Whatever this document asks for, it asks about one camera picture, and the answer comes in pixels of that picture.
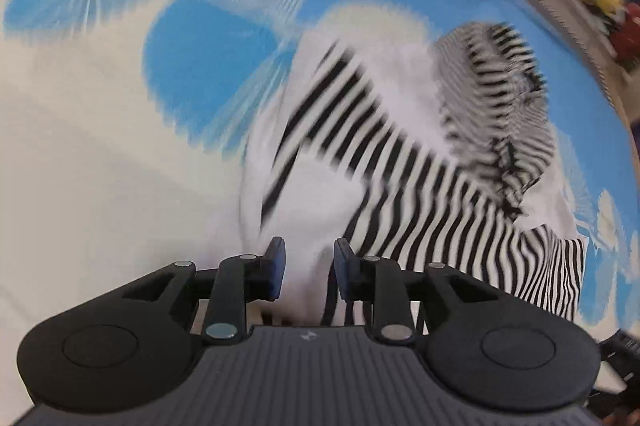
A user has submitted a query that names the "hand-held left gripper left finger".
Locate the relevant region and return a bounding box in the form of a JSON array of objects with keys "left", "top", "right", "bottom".
[{"left": 120, "top": 235, "right": 287, "bottom": 348}]

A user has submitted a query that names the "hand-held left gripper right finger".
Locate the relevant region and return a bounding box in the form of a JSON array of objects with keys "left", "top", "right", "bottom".
[{"left": 333, "top": 237, "right": 494, "bottom": 348}]

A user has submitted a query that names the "black white striped garment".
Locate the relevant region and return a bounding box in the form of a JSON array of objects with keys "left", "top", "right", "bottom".
[{"left": 239, "top": 21, "right": 586, "bottom": 328}]

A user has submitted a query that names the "blue white printed bedsheet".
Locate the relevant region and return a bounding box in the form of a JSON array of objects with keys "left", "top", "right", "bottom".
[{"left": 0, "top": 0, "right": 640, "bottom": 417}]

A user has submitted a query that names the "red plush toy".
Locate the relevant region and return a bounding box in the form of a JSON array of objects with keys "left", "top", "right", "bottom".
[{"left": 607, "top": 3, "right": 640, "bottom": 70}]

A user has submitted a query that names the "beige bed headboard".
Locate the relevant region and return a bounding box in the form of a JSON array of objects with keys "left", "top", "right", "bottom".
[{"left": 492, "top": 0, "right": 640, "bottom": 129}]

